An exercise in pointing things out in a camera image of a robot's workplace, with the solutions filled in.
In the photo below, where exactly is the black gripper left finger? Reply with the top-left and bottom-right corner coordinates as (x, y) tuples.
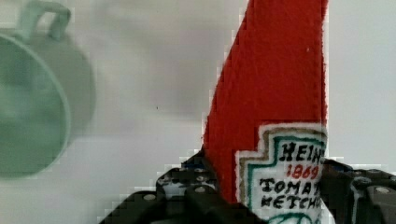
(99, 150), (267, 224)

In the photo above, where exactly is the green mug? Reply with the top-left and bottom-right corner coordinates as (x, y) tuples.
(0, 0), (96, 179)

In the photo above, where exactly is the red felt ketchup bottle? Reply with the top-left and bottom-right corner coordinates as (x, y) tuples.
(204, 0), (329, 224)

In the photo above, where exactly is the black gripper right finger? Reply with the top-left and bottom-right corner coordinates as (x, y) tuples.
(320, 160), (396, 224)

